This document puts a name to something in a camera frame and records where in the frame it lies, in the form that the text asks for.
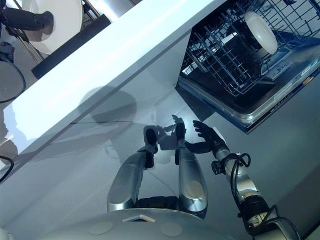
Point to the silver robot torso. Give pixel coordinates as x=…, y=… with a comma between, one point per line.
x=125, y=225

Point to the white kitchen counter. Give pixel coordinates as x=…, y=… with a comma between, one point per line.
x=107, y=65

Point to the large white plate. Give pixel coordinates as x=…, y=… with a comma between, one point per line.
x=65, y=22

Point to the white plate in rack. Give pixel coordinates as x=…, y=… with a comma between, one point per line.
x=262, y=32

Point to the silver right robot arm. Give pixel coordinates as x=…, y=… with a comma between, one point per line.
x=246, y=185

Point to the black drying mat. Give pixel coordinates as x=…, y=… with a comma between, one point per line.
x=47, y=66

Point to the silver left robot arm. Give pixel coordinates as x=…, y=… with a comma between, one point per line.
x=6, y=51

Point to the open dishwasher door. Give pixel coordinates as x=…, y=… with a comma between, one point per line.
x=240, y=107

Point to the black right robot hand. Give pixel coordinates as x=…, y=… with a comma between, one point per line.
x=211, y=137

